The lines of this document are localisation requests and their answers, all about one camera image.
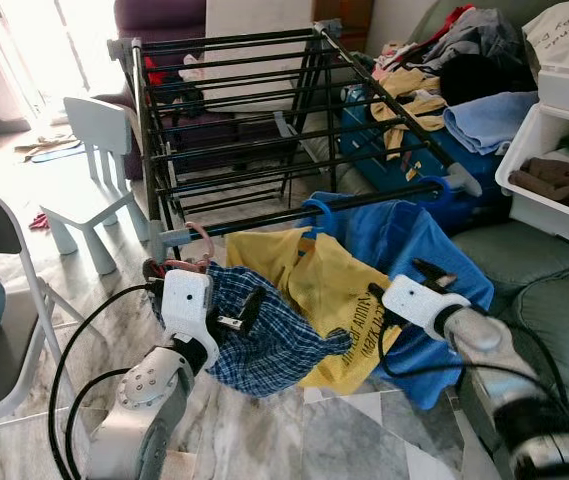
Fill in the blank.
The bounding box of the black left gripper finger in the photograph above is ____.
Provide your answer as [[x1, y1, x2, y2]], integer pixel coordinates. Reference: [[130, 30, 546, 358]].
[[236, 289, 266, 333]]

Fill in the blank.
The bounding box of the yellow printed t-shirt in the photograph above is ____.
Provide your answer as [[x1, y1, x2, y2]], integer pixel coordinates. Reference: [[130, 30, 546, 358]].
[[226, 228, 405, 394]]

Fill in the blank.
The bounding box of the pink plastic hanger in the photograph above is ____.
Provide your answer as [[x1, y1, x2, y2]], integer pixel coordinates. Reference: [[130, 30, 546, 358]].
[[182, 222, 215, 273]]

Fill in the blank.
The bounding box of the blue plaid shirt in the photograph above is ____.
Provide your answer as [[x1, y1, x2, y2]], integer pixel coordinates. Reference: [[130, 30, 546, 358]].
[[154, 262, 353, 398]]

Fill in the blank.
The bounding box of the green leather sofa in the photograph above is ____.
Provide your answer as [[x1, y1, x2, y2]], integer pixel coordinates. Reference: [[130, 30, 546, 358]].
[[449, 220, 569, 406]]

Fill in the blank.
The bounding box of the blue suitcase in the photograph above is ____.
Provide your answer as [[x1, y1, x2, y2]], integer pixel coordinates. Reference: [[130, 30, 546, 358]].
[[339, 85, 510, 231]]

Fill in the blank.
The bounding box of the black metal drying rack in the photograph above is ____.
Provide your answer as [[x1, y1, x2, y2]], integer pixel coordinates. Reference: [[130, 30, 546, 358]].
[[109, 20, 485, 263]]

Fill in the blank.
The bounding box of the brown folded cloth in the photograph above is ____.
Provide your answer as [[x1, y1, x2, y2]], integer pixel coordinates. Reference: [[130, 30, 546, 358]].
[[509, 157, 569, 216]]

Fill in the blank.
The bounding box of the light blue towel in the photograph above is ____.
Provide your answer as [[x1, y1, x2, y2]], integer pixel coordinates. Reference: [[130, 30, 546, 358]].
[[444, 92, 540, 156]]

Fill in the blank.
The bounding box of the beige yellow garment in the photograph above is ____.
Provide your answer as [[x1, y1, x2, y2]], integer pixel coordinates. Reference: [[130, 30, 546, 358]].
[[369, 68, 450, 161]]

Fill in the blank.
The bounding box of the white plastic storage bin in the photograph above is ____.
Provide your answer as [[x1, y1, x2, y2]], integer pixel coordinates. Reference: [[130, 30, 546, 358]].
[[494, 65, 569, 261]]

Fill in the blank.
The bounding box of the white plastic child chair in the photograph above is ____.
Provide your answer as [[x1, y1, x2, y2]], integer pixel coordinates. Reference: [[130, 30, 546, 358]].
[[39, 97, 150, 276]]

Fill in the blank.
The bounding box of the black cloth bundle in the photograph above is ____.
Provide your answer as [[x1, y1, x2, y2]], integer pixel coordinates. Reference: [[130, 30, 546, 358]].
[[439, 55, 510, 106]]

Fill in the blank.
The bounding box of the grey garment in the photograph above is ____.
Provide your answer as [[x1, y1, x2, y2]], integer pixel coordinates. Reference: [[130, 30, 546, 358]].
[[419, 10, 525, 71]]

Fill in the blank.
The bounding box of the brown slipper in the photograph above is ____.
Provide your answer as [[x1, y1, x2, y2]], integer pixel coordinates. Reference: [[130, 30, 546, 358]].
[[14, 133, 83, 163]]

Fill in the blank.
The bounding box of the red garment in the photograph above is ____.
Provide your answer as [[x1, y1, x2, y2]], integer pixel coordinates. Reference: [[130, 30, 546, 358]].
[[414, 5, 475, 51]]

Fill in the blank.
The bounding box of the red hanging item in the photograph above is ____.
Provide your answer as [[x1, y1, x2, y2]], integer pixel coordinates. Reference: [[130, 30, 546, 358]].
[[144, 55, 170, 86]]

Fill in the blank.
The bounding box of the white printed bag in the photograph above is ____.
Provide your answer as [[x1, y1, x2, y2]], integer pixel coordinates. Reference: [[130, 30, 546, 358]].
[[522, 0, 569, 76]]

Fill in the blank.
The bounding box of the cream cushion panel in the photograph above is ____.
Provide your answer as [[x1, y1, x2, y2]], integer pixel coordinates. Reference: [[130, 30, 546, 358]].
[[204, 0, 315, 111]]

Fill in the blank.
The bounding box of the purple armchair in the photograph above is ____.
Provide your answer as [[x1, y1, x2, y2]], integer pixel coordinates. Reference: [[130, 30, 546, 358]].
[[114, 0, 210, 181]]

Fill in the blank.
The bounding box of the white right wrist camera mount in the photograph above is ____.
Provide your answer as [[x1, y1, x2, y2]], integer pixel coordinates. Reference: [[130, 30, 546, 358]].
[[381, 275, 460, 341]]

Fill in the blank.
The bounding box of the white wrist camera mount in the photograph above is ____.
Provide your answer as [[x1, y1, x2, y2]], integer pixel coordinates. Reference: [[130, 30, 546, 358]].
[[381, 275, 460, 341], [161, 270, 215, 341]]

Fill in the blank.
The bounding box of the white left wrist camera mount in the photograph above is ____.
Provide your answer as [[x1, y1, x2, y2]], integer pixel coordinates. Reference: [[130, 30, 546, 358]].
[[161, 270, 215, 341]]

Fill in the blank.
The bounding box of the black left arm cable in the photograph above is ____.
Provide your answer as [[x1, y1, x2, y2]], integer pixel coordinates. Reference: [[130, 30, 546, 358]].
[[49, 283, 165, 480]]

